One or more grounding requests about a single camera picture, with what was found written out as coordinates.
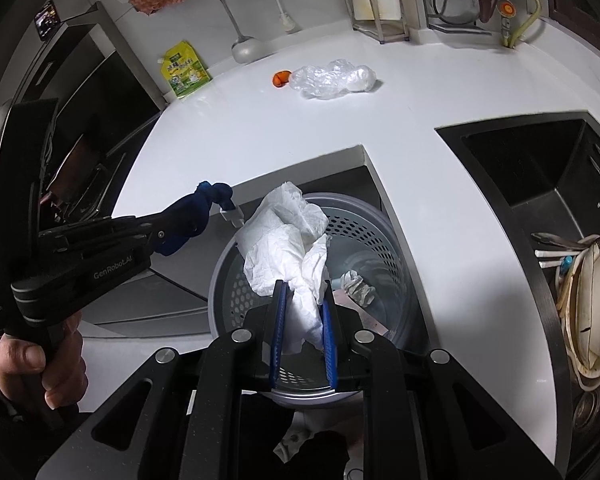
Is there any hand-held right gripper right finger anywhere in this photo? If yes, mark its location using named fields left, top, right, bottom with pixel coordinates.
left=321, top=297, right=566, bottom=480

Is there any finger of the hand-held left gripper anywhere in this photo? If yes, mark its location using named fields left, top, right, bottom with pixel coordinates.
left=130, top=199, right=191, bottom=233
left=147, top=227, right=183, bottom=257

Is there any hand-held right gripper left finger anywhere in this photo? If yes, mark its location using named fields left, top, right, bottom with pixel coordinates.
left=35, top=280, right=291, bottom=480

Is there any checked paper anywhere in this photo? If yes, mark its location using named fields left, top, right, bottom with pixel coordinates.
left=340, top=270, right=377, bottom=307

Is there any white tissue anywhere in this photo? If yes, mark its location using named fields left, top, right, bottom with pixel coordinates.
left=236, top=182, right=331, bottom=356

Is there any grey perforated trash bin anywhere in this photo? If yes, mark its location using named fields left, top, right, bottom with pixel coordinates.
left=207, top=191, right=428, bottom=406

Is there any person's left hand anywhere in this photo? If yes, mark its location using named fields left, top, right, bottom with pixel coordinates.
left=0, top=310, right=88, bottom=411

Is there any white paper scrap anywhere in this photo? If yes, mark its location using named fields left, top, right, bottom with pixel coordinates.
left=274, top=412, right=321, bottom=463

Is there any black stove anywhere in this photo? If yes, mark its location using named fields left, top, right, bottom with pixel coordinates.
left=0, top=0, right=166, bottom=231

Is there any yellow seasoning pouch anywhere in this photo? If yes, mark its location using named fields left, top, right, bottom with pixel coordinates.
left=158, top=40, right=212, bottom=100

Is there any metal spatula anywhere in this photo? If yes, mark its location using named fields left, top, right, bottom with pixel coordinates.
left=201, top=0, right=262, bottom=63

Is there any clear plastic bag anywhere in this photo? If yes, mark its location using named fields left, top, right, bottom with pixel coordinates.
left=289, top=59, right=379, bottom=101

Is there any white bottle brush blue grip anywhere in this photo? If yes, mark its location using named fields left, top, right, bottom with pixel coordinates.
left=265, top=0, right=298, bottom=33

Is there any stack of dirty dishes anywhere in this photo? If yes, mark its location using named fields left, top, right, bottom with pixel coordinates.
left=555, top=260, right=600, bottom=392

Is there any black sink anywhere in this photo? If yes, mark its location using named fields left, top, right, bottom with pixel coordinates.
left=435, top=112, right=600, bottom=480

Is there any white plate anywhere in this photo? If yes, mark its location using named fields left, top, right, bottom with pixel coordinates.
left=577, top=245, right=600, bottom=361

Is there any metal cutting board rack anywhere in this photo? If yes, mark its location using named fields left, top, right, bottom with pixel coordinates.
left=342, top=0, right=411, bottom=45

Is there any small black wall device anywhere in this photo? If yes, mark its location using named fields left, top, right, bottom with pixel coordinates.
left=34, top=2, right=61, bottom=41

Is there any yellow-green hose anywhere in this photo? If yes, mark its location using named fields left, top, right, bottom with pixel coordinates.
left=502, top=0, right=543, bottom=50

